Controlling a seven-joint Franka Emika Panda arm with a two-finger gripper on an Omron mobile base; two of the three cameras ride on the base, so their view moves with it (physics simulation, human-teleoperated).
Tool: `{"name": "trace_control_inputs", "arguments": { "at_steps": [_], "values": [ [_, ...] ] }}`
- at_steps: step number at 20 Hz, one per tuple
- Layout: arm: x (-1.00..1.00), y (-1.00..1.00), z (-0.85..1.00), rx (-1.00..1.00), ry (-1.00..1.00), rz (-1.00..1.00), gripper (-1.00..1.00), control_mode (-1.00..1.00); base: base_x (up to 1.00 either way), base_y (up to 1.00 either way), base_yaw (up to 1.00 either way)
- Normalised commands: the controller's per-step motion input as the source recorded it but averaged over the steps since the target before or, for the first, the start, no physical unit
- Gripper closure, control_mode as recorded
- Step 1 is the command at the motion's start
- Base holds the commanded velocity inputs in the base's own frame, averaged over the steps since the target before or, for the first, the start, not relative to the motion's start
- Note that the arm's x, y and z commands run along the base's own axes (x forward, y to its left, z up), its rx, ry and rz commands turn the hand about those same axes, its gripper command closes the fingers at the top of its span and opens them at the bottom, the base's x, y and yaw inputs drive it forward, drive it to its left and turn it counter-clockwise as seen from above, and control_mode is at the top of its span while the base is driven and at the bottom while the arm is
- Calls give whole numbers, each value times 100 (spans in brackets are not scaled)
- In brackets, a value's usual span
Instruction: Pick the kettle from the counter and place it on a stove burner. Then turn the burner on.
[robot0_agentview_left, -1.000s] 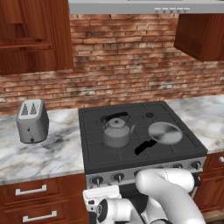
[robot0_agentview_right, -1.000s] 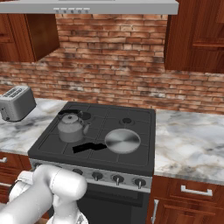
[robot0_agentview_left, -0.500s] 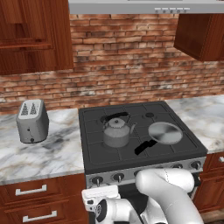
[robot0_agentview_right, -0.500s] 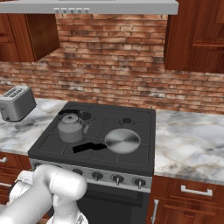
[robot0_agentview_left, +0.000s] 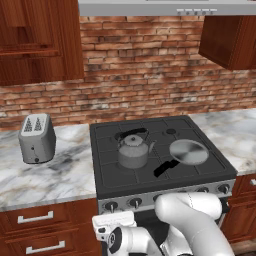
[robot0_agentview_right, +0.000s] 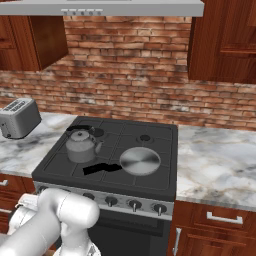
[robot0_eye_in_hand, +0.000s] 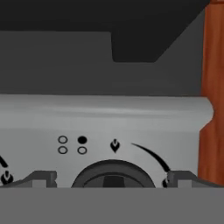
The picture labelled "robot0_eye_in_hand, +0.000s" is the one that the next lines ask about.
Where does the grey stove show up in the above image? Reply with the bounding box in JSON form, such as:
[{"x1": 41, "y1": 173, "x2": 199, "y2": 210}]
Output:
[{"x1": 0, "y1": 0, "x2": 215, "y2": 189}]

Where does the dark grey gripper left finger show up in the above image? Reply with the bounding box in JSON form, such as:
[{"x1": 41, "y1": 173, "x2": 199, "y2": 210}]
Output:
[{"x1": 10, "y1": 170, "x2": 58, "y2": 189}]

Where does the brown wooden cabinet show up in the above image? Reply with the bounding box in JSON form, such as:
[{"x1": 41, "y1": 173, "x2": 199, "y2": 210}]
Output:
[{"x1": 197, "y1": 0, "x2": 224, "y2": 187}]

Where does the black stove knob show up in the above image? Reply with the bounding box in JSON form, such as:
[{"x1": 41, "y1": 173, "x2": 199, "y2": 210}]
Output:
[{"x1": 70, "y1": 159, "x2": 157, "y2": 189}]

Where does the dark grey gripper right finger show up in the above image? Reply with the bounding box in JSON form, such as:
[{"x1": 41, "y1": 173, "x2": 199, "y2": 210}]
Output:
[{"x1": 166, "y1": 170, "x2": 223, "y2": 189}]

